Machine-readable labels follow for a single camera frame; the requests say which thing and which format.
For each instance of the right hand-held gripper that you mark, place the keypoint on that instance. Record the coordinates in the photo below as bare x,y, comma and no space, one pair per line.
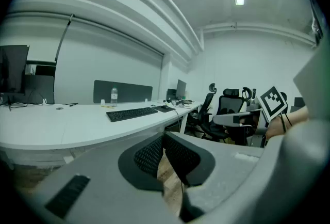
273,104

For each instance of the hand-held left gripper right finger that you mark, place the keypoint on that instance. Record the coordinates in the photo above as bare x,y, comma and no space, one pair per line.
227,166

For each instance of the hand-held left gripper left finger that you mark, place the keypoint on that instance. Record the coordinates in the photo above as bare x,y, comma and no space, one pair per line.
103,186

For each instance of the black keyboard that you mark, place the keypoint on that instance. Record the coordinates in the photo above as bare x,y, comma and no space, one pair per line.
131,114

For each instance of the person's right forearm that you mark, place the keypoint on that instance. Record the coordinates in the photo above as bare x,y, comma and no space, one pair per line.
296,117

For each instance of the dark grey power strip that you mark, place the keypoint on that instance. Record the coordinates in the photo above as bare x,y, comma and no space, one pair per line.
186,101

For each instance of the small dark monitor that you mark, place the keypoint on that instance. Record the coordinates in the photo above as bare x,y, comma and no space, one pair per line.
181,88

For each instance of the black mouse pad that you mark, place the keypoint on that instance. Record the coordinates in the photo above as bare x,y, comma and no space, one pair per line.
170,109

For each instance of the yellow printed packet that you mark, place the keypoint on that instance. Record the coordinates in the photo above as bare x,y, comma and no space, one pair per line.
107,106

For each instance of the clear plastic water bottle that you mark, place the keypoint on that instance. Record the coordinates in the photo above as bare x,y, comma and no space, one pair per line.
114,97

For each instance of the long grey divider panel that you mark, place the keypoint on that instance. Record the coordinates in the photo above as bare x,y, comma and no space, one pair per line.
134,92

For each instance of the short grey divider panel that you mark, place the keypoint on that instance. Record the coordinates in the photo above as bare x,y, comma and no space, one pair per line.
38,88

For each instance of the large black monitor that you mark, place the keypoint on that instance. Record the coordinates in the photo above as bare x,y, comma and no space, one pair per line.
15,70

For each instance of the thin black wall strip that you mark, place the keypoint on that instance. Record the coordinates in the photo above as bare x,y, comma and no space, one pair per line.
63,37

